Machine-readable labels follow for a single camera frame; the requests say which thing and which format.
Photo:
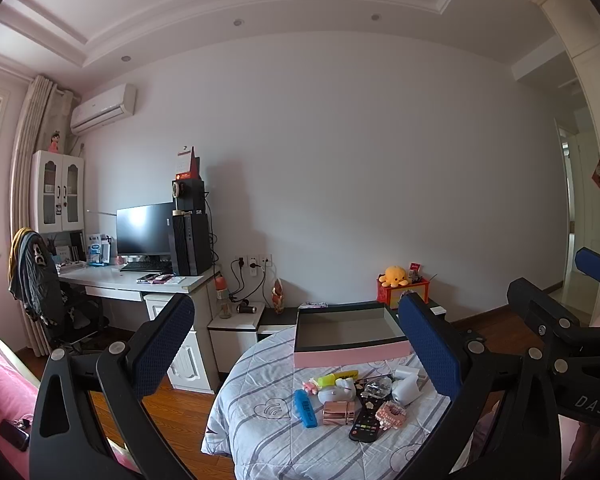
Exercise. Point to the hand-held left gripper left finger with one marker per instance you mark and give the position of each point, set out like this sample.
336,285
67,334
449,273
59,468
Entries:
160,345

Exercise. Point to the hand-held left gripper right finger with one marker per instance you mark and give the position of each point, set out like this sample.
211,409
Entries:
430,345

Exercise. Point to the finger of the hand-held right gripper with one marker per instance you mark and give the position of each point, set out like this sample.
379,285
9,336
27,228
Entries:
592,262
535,300

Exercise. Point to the white charger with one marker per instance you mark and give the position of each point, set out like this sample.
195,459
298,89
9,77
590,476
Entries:
405,374

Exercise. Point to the white round toy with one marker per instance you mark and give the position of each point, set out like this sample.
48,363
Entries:
405,392

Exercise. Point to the pink storage box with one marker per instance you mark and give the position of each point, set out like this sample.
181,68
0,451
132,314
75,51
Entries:
350,355

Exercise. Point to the yellow highlighter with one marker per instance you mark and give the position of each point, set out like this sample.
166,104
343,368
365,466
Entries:
337,379

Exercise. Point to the black remote control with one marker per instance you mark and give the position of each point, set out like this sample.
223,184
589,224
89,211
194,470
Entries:
367,422

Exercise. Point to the grey whale toy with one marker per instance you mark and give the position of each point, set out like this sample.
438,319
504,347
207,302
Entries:
336,391

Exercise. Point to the rose gold box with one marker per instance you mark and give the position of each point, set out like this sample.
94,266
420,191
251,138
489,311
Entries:
339,412

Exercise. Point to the red printed box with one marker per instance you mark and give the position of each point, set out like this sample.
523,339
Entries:
410,296

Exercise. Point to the clear plastic piece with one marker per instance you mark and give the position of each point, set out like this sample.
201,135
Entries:
379,389

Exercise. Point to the red card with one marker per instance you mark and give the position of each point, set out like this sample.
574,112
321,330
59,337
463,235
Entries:
415,270

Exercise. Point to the yellow octopus plush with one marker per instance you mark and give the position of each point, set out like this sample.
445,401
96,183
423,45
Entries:
394,276

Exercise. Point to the white bedside cabinet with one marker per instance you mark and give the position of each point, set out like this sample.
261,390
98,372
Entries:
235,325

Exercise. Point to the orange cap bottle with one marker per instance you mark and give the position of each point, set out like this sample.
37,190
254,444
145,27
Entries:
223,300

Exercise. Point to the black flower hair card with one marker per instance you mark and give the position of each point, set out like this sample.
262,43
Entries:
366,393

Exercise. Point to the black keyboard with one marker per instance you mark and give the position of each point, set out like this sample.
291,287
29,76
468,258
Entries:
147,266

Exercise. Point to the white desk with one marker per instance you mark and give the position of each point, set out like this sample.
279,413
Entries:
110,280

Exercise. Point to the black office chair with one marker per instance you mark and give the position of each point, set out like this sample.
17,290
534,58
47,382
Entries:
80,320

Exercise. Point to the red door decoration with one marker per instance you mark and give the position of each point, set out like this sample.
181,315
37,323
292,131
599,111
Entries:
599,176

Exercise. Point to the black cylinder gadget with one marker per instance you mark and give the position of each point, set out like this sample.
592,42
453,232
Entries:
246,308

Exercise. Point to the black computer tower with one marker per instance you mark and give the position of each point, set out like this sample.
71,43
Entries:
190,245

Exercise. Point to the blue bottle pack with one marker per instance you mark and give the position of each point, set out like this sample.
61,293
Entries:
99,250

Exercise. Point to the black computer monitor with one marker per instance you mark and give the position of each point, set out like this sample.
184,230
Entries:
142,230

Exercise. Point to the low black bench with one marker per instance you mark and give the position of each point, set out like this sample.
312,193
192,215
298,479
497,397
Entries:
277,320

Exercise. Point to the pink packet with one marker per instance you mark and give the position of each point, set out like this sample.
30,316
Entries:
313,305

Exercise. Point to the pink block toy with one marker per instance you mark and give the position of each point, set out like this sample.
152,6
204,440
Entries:
310,386

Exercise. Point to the stack of books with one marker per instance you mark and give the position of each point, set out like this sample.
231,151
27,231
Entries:
70,255

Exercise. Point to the orange snack bag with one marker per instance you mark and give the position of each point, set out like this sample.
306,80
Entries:
278,297

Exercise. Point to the dark jacket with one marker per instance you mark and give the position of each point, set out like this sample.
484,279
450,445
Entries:
32,275

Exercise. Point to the black box with round dial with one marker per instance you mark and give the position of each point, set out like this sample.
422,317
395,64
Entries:
190,195

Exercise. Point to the pink bedspread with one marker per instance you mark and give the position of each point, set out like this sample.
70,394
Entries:
0,380

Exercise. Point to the black pouch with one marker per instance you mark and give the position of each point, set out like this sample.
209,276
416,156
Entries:
12,435

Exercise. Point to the red desk calendar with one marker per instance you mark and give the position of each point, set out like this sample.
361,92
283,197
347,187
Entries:
192,165

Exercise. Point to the white glass door cabinet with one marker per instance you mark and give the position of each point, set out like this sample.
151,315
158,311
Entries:
57,190

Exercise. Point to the pink doll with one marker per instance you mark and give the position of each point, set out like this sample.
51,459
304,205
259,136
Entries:
55,142

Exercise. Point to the white air conditioner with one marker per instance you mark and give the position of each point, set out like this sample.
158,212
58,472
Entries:
102,110

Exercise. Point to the beige curtain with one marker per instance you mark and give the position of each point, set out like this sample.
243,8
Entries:
32,125

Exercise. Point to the white wall socket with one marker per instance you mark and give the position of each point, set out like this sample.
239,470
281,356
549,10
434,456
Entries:
266,261
253,265
240,261

